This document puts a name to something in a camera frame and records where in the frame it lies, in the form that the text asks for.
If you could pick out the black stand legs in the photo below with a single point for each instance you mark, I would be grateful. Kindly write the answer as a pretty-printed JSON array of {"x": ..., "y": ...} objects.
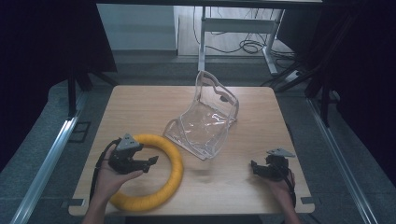
[
  {"x": 314, "y": 77},
  {"x": 79, "y": 77}
]

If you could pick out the aluminium floor rail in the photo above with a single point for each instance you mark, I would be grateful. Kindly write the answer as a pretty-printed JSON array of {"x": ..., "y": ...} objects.
[
  {"x": 341, "y": 161},
  {"x": 46, "y": 168}
]

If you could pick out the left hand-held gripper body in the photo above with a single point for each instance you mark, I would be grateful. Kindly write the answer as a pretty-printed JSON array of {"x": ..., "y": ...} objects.
[{"x": 123, "y": 160}]

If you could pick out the black floor bracket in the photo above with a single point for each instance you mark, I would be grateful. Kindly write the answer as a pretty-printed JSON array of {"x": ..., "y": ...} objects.
[{"x": 79, "y": 132}]

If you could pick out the clear plastic bag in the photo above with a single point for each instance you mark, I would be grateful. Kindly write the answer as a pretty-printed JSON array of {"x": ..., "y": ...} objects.
[{"x": 202, "y": 127}]

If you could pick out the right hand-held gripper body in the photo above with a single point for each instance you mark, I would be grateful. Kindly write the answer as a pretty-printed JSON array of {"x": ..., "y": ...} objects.
[{"x": 276, "y": 168}]

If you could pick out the person's right hand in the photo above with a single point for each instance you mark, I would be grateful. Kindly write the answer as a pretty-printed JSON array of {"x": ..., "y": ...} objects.
[{"x": 285, "y": 189}]

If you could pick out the white desk frame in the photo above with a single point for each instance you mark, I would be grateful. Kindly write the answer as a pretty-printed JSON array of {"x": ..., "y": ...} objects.
[{"x": 236, "y": 25}]

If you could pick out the white power strip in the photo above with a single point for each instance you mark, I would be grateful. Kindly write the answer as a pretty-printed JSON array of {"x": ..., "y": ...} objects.
[{"x": 292, "y": 75}]

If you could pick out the person's left hand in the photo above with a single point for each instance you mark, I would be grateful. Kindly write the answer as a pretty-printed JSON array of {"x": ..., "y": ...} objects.
[{"x": 109, "y": 182}]

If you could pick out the dark curtain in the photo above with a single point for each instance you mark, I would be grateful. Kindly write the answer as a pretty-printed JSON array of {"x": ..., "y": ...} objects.
[
  {"x": 364, "y": 77},
  {"x": 40, "y": 62}
]

